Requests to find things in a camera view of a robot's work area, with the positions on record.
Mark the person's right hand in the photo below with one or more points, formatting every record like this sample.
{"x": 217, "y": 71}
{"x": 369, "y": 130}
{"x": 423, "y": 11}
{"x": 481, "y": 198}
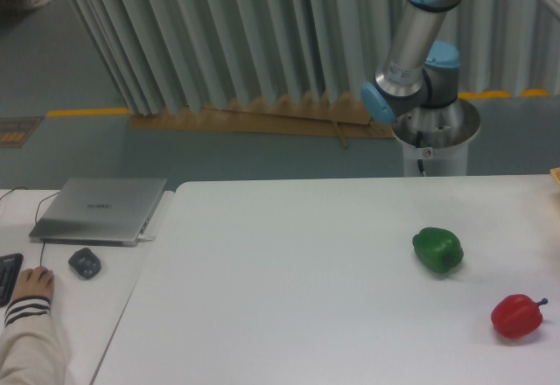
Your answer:
{"x": 34, "y": 283}

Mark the cream sleeved forearm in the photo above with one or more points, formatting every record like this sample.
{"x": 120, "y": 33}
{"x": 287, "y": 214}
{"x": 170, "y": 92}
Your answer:
{"x": 30, "y": 350}

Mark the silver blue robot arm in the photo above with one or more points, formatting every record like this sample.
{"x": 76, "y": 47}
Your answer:
{"x": 416, "y": 89}

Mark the black keyboard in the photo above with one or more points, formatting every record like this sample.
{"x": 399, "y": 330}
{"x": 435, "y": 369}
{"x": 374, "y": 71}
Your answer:
{"x": 10, "y": 266}

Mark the black round controller device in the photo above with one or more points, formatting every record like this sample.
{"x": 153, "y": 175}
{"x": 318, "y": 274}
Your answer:
{"x": 85, "y": 263}

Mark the silver closed laptop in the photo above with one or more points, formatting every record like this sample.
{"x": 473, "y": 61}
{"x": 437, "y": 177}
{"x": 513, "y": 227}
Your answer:
{"x": 100, "y": 211}

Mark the grey pleated curtain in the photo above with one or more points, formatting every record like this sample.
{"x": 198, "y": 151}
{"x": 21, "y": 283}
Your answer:
{"x": 168, "y": 54}

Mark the brown cardboard sheet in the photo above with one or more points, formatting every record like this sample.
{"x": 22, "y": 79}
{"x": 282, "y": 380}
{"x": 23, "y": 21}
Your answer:
{"x": 343, "y": 119}

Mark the green bell pepper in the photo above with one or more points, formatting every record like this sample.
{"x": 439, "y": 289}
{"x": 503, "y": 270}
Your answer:
{"x": 438, "y": 249}

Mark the red bell pepper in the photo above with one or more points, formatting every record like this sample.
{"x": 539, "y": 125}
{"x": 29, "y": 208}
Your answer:
{"x": 517, "y": 316}

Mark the white laptop cable plug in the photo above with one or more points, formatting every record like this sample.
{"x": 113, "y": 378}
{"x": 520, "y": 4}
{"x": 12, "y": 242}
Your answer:
{"x": 144, "y": 238}

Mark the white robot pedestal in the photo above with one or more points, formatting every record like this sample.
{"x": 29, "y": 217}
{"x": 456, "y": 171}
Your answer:
{"x": 434, "y": 154}

